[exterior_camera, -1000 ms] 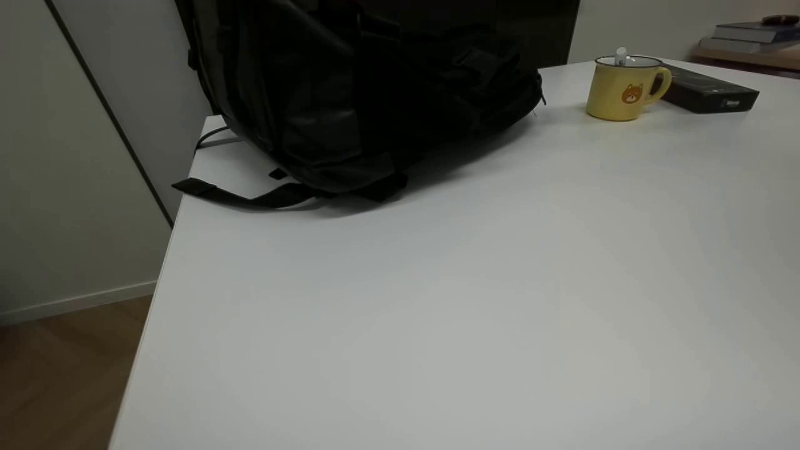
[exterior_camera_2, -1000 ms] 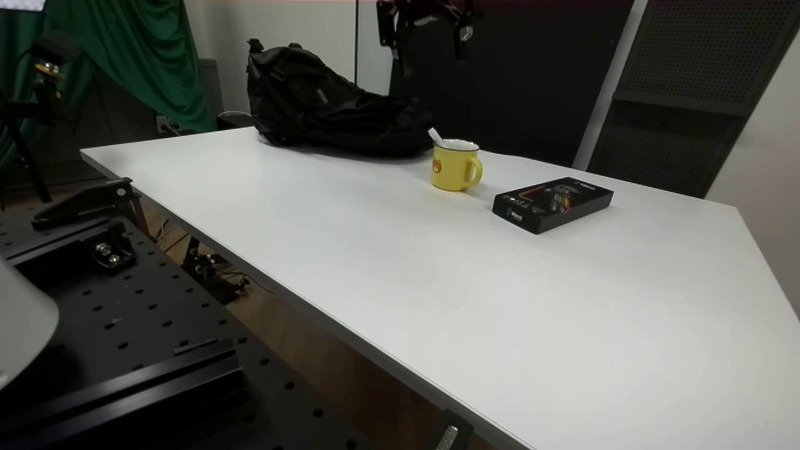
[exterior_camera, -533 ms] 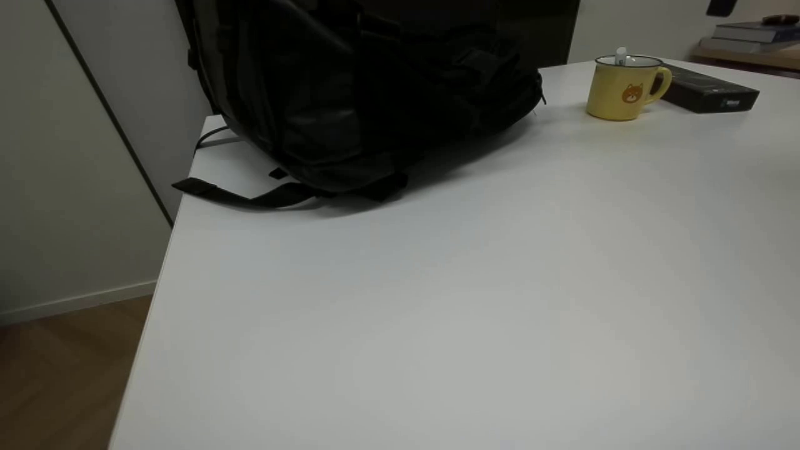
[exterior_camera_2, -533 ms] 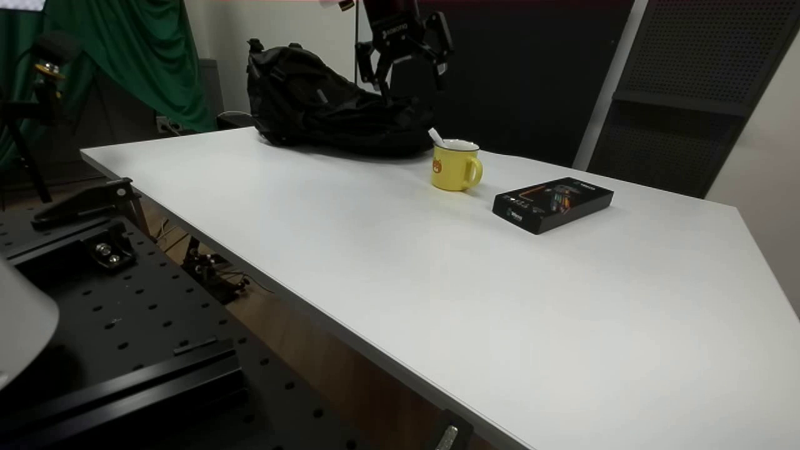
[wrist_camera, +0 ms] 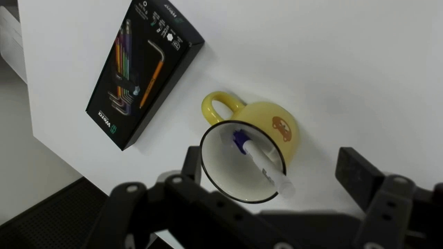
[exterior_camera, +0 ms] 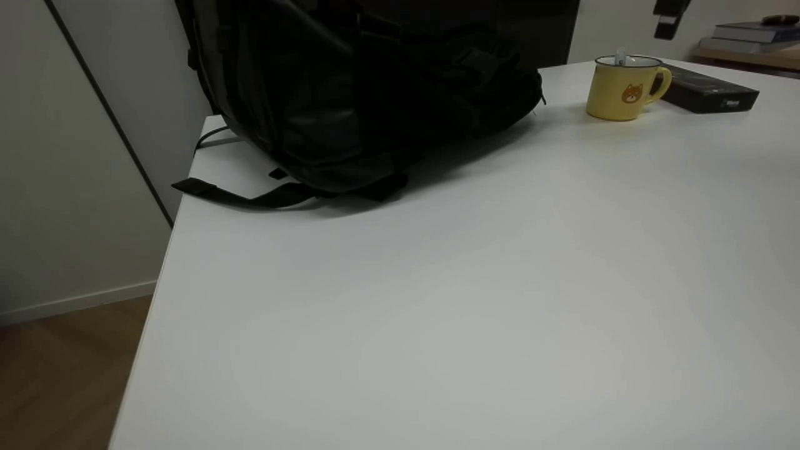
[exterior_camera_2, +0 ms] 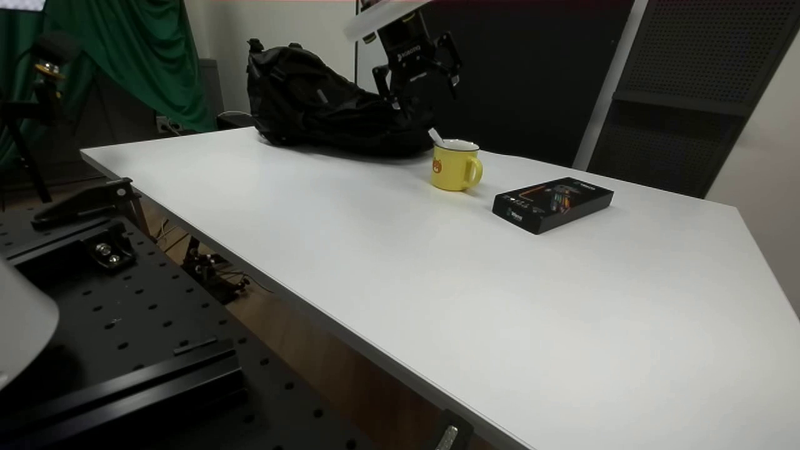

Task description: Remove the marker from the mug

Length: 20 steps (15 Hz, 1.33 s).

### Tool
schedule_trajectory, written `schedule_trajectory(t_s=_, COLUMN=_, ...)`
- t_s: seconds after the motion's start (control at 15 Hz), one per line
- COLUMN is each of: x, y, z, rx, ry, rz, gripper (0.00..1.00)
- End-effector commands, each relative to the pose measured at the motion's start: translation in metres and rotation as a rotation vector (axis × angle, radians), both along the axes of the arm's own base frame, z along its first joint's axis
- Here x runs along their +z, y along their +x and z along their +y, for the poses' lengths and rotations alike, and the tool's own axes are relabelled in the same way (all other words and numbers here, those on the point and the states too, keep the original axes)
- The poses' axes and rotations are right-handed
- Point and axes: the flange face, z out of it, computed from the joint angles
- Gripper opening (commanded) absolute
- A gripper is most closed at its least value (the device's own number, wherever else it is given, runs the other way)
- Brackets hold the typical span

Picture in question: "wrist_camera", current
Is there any black hex key set box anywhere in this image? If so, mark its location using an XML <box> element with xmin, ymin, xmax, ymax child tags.
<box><xmin>85</xmin><ymin>0</ymin><xmax>207</xmax><ymax>152</ymax></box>

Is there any yellow mug with orange print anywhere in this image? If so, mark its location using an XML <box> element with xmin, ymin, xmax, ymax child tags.
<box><xmin>198</xmin><ymin>90</ymin><xmax>302</xmax><ymax>204</ymax></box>

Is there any white device with green light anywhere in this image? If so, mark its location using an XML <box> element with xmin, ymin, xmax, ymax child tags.
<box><xmin>0</xmin><ymin>4</ymin><xmax>29</xmax><ymax>84</ymax></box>

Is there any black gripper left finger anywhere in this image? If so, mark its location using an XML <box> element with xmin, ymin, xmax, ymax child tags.
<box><xmin>85</xmin><ymin>145</ymin><xmax>297</xmax><ymax>249</ymax></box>

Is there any white marker with blue cap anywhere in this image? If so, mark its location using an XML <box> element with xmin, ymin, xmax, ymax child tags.
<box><xmin>232</xmin><ymin>128</ymin><xmax>297</xmax><ymax>199</ymax></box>

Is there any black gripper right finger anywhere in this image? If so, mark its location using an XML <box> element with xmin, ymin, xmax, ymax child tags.
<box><xmin>335</xmin><ymin>146</ymin><xmax>443</xmax><ymax>249</ymax></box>

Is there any black ribbed mat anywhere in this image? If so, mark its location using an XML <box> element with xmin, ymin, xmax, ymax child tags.
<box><xmin>0</xmin><ymin>175</ymin><xmax>112</xmax><ymax>249</ymax></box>

